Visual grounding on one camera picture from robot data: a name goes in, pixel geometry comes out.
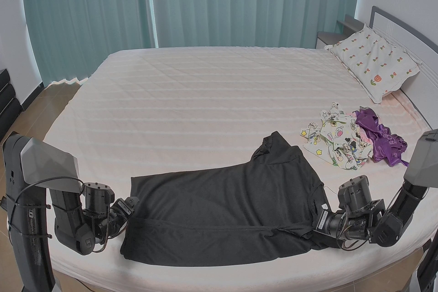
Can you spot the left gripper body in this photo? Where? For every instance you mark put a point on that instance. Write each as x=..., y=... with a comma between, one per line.
x=126, y=205

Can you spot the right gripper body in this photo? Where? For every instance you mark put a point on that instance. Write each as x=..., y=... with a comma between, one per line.
x=321, y=222

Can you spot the black T-shirt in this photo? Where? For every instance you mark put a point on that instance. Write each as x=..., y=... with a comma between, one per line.
x=222, y=201

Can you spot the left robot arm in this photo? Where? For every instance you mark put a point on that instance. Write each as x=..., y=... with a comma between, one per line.
x=48, y=160

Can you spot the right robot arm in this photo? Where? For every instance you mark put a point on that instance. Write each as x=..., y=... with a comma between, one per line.
x=419, y=160

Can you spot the bed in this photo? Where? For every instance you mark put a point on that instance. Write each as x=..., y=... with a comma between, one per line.
x=205, y=95

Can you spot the white printed pyjama top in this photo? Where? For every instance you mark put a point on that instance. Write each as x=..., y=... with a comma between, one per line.
x=342, y=143

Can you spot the purple satin garment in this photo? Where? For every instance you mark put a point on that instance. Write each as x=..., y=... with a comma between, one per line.
x=383, y=143

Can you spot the black chest of drawers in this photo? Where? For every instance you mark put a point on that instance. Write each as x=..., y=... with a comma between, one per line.
x=8, y=102

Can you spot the white printed pillow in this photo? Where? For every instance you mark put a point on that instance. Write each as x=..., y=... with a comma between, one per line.
x=376, y=61

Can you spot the grey bedside table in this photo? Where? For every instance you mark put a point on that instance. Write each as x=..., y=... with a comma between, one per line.
x=328, y=39

